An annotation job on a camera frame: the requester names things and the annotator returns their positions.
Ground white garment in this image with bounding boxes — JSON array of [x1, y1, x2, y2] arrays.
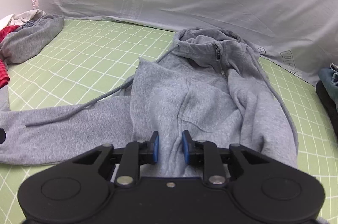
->
[[0, 9, 45, 29]]

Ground green grid mat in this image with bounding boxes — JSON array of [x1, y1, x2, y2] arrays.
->
[[8, 19, 337, 223]]

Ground blue plaid shorts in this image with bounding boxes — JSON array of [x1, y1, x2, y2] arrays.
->
[[22, 19, 36, 29]]

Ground grey sweatpants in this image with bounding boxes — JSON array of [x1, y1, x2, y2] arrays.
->
[[5, 14, 64, 64]]

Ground folded blue jeans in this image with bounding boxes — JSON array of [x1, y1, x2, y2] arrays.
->
[[319, 63, 338, 108]]

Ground grey zip hoodie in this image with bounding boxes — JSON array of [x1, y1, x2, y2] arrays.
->
[[1, 29, 298, 177]]

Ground red checked shorts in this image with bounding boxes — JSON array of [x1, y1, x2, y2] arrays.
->
[[1, 25, 19, 88]]

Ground folded black garment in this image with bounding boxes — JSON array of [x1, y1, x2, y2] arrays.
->
[[316, 81, 338, 136]]

